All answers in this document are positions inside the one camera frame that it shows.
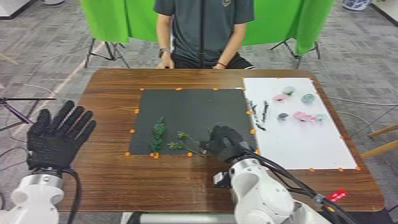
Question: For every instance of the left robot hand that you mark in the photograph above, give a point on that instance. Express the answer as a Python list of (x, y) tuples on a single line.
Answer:
[(56, 140)]

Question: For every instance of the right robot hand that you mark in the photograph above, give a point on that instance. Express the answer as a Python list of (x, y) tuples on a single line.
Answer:
[(228, 143)]

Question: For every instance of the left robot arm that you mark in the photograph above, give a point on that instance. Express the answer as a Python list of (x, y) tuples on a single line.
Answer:
[(37, 196)]

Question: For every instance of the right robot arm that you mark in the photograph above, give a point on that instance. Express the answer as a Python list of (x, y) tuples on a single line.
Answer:
[(260, 193)]

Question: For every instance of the dark mat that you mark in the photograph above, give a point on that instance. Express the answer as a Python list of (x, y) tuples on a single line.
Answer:
[(189, 110)]

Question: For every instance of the person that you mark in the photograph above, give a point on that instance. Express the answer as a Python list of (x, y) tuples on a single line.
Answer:
[(202, 30)]

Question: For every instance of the black tripod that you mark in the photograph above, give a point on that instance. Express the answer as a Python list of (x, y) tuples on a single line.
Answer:
[(19, 111)]

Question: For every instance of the white sheet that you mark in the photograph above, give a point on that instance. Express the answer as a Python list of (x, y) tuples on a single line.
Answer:
[(296, 140)]

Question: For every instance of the pink flower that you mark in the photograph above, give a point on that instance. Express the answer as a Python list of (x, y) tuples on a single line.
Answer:
[(280, 97), (305, 116)]

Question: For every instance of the pale green flower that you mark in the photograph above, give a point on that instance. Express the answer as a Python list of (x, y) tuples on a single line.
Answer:
[(289, 90)]

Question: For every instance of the teal flower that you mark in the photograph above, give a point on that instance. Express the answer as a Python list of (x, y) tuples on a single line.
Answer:
[(308, 98)]

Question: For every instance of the pale grey bar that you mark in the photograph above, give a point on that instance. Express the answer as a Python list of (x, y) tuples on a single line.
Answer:
[(184, 218)]

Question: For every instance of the black backdrop stand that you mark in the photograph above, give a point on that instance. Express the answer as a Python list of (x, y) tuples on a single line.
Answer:
[(298, 53), (109, 53)]

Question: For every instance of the blue and white vase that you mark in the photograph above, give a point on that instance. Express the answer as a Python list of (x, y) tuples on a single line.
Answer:
[(356, 4)]

